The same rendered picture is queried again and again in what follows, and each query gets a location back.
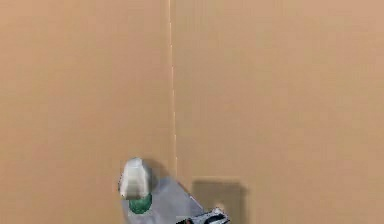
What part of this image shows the white lamp with green base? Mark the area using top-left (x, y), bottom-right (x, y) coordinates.
top-left (117, 157), bottom-right (155, 215)

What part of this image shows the black and white small object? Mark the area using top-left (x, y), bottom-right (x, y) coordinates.
top-left (175, 207), bottom-right (231, 224)

